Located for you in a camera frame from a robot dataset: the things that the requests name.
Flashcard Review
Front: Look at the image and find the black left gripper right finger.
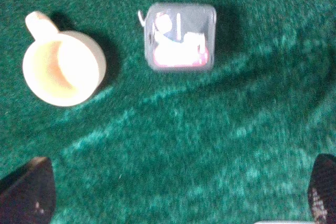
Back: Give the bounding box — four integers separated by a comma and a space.
307, 154, 335, 223

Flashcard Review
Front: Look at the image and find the five gum container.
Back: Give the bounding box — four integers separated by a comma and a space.
137, 3, 217, 71

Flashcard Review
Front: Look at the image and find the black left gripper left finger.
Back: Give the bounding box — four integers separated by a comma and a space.
1, 157, 56, 223

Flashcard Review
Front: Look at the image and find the cream plastic toy cup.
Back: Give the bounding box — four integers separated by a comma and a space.
23, 11, 107, 106

